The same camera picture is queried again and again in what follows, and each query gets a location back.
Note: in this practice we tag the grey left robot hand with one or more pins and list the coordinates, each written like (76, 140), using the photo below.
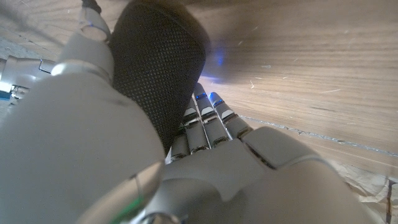
(93, 155)

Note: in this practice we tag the black cylindrical mesh speaker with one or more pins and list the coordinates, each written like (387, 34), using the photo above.
(155, 62)

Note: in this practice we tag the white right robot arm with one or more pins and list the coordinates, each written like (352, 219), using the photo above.
(21, 74)

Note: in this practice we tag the printed building backdrop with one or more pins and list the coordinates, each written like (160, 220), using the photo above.
(373, 193)

